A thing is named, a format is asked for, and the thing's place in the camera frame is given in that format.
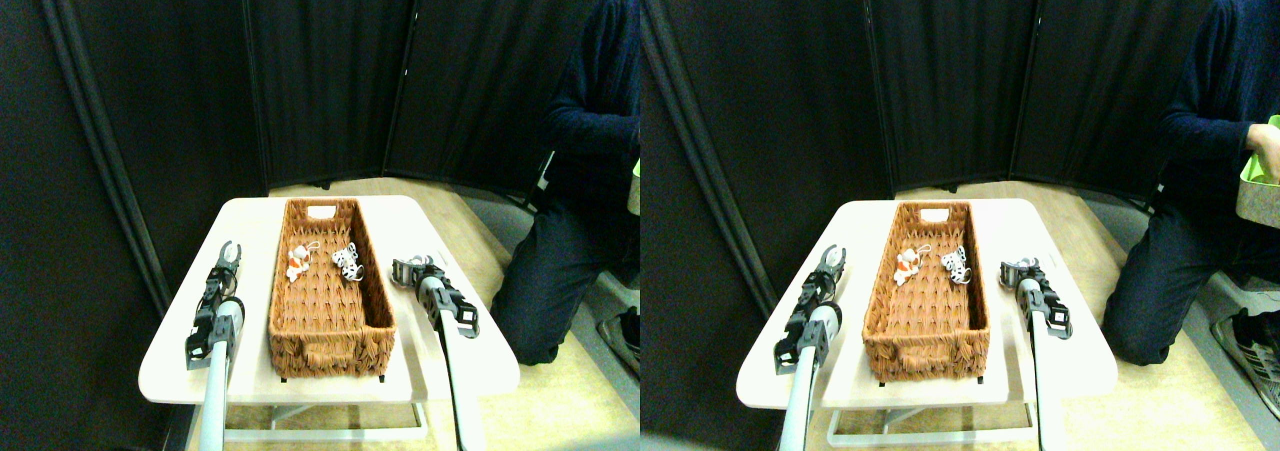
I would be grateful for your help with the brown wicker basket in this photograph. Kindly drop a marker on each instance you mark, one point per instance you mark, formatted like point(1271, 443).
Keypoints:
point(330, 321)
point(925, 326)

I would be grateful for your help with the green and beige box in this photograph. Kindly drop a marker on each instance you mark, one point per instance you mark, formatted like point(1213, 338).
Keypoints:
point(1258, 206)

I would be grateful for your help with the person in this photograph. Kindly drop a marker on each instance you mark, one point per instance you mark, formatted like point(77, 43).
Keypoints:
point(570, 271)
point(1180, 271)

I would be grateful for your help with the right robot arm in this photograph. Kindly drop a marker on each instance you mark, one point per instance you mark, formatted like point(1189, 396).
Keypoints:
point(455, 391)
point(1041, 391)

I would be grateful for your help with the orange and white toy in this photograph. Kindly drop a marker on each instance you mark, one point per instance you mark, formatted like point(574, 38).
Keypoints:
point(298, 263)
point(906, 266)

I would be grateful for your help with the low white table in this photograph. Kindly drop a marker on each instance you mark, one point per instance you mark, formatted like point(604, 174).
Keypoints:
point(497, 356)
point(1095, 361)

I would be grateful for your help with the white spotted dog toy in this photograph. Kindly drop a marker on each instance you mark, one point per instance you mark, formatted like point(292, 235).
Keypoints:
point(347, 264)
point(956, 266)

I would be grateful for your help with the black curtain stand pole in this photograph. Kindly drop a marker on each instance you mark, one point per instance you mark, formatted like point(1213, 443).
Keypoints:
point(715, 161)
point(115, 161)

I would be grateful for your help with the person's hand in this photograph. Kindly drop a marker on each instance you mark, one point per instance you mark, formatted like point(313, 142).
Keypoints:
point(1266, 151)

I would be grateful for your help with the white shelf unit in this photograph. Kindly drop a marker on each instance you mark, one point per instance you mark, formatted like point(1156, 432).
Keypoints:
point(547, 171)
point(1250, 289)

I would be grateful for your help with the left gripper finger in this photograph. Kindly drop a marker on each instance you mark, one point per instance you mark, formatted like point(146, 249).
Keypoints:
point(237, 259)
point(841, 263)
point(828, 263)
point(225, 259)

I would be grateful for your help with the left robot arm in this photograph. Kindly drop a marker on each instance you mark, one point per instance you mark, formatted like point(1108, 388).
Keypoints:
point(216, 401)
point(806, 401)

